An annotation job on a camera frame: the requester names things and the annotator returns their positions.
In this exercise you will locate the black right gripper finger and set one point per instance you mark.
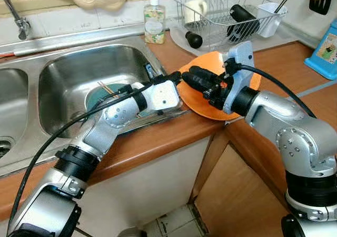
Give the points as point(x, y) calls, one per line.
point(209, 94)
point(199, 77)

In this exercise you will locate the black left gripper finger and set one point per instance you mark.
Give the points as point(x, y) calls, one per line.
point(178, 77)

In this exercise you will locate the wooden chopstick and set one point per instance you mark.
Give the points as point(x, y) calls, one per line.
point(108, 89)

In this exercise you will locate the teal round plate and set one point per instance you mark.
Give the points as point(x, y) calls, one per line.
point(100, 102)

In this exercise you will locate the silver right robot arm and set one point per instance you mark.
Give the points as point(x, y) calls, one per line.
point(295, 137)

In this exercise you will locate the black round knob object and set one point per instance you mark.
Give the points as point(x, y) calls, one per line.
point(194, 40)

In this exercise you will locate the clear soap pump bottle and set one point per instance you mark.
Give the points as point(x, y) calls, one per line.
point(154, 23)

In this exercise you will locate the cream ceramic mug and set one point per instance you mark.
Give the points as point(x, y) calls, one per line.
point(196, 10)

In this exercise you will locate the black cylindrical bottle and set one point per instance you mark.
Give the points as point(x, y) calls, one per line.
point(243, 18)

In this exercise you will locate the translucent grey drain tray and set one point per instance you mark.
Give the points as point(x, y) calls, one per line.
point(279, 43)

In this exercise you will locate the white plastic utensil cup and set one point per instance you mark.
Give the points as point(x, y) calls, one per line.
point(268, 20)

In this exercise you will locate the stainless steel double sink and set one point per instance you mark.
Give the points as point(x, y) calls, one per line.
point(79, 63)

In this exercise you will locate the brown wooden cabinet panel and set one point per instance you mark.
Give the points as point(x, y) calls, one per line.
point(237, 195)

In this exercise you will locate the blue plastic holder box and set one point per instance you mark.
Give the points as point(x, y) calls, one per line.
point(324, 58)

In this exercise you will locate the white cabinet door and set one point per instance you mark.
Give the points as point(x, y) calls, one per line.
point(147, 189)

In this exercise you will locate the chrome sink faucet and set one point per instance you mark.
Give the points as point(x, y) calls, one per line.
point(21, 26)

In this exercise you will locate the thin red stick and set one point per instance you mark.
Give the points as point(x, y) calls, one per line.
point(7, 54)

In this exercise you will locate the metal sink drain strainer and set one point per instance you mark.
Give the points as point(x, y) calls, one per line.
point(4, 148)

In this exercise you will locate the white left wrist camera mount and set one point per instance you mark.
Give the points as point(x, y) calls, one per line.
point(163, 96)

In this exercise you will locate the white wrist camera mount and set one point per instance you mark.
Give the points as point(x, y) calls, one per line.
point(163, 96)
point(242, 52)

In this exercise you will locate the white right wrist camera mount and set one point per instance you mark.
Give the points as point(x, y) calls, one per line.
point(242, 52)

